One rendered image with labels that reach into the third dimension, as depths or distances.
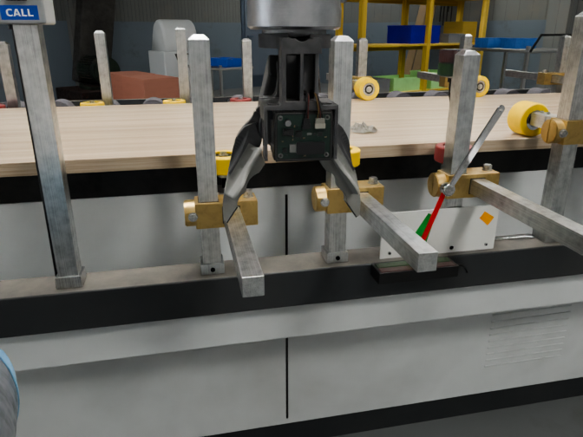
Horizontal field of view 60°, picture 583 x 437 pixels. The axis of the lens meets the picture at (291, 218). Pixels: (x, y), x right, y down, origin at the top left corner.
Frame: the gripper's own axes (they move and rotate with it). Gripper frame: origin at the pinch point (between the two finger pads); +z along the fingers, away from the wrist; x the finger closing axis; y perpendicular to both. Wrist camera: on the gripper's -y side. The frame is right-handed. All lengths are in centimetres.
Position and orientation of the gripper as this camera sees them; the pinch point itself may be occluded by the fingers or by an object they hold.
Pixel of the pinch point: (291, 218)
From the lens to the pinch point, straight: 58.0
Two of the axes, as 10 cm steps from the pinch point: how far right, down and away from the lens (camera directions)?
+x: 9.9, -0.4, 1.2
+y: 1.3, 3.5, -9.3
